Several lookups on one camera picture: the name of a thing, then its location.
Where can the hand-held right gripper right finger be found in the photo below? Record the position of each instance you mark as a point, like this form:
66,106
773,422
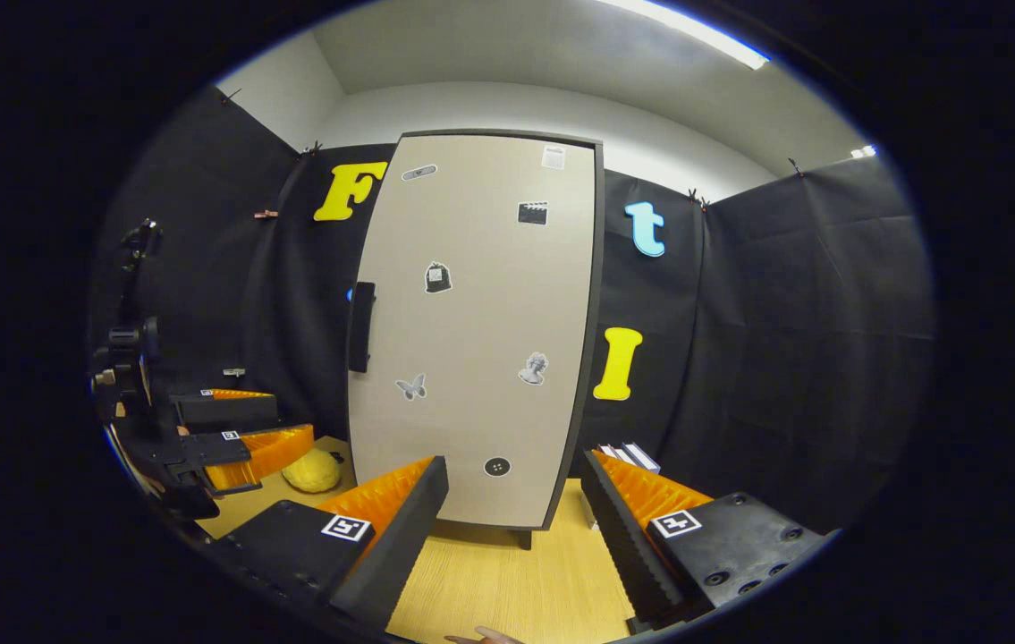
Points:
623,546

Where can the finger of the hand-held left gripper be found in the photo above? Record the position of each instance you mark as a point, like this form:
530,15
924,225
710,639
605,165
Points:
212,447
230,411

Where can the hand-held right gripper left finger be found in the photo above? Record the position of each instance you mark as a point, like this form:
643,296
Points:
409,546

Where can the beige cabinet door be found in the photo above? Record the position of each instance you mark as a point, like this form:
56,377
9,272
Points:
480,322

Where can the dark blue book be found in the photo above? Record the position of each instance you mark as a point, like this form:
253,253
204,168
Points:
643,458

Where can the white book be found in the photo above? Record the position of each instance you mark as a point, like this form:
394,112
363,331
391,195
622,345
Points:
625,454

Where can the brown book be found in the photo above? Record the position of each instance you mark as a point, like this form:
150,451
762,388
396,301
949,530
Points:
607,452

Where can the yellow soft object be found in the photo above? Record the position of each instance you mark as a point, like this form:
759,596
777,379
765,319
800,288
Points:
310,471

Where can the black backdrop cloth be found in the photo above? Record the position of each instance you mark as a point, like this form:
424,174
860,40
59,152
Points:
784,340

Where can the black binder clip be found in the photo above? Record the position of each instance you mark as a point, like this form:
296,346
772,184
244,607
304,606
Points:
693,195
312,148
795,165
230,92

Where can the small ceiling light panel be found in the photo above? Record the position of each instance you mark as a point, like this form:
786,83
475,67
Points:
863,151

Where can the long ceiling light panel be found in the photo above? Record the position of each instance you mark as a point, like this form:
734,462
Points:
695,31

